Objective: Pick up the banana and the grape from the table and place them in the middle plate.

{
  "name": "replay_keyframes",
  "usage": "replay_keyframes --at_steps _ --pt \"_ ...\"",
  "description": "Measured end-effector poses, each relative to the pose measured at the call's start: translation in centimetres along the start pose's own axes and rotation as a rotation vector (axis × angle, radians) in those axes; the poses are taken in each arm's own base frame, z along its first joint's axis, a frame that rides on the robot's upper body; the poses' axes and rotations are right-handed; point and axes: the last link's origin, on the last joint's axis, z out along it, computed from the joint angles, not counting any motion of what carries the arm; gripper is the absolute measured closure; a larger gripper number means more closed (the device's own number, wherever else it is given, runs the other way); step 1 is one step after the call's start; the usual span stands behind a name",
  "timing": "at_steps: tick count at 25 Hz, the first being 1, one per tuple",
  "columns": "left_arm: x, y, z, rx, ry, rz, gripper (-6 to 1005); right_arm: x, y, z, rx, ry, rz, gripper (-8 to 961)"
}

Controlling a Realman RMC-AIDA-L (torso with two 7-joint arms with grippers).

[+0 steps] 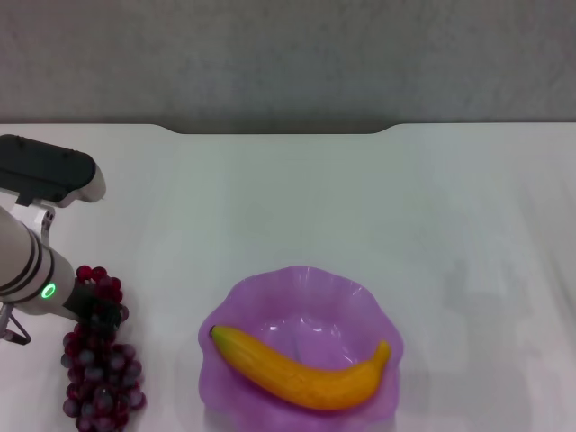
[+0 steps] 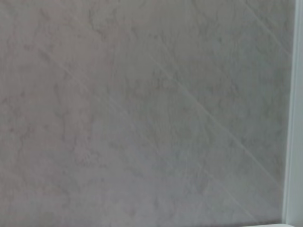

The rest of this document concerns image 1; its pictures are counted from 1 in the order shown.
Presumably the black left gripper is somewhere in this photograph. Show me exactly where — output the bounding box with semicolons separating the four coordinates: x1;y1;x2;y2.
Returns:
62;283;122;337

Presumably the dark red grape bunch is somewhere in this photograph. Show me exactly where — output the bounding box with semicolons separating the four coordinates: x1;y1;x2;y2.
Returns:
60;265;148;432

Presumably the yellow banana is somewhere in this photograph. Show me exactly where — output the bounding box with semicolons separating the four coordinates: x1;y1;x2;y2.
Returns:
209;324;392;411

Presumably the purple scalloped plastic plate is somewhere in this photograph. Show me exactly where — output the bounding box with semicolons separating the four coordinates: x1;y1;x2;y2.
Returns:
197;265;405;432

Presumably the black grey left wrist camera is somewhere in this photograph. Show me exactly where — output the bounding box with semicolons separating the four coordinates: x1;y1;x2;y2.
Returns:
0;133;107;209

